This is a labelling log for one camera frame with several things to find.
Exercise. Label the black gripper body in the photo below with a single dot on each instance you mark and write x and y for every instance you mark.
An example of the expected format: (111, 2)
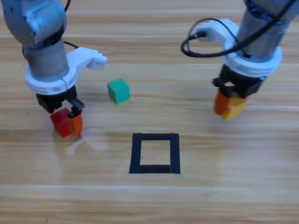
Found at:
(53, 100)
(245, 84)

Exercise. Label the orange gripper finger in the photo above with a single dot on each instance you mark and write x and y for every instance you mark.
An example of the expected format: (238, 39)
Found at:
(76, 124)
(222, 103)

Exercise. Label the yellow wooden block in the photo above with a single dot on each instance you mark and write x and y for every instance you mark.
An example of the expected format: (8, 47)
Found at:
(236, 108)

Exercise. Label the red wooden block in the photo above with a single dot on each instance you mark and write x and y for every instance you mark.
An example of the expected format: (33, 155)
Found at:
(59, 123)

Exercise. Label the green wooden block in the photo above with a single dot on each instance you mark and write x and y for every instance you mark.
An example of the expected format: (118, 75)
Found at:
(119, 91)

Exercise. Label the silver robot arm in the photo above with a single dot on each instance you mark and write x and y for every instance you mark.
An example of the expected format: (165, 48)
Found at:
(257, 35)
(35, 23)

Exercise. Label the black tape square outline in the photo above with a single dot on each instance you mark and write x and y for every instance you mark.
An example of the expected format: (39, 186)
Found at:
(135, 154)

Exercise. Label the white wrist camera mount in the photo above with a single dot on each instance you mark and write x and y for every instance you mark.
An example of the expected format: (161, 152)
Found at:
(81, 56)
(247, 66)

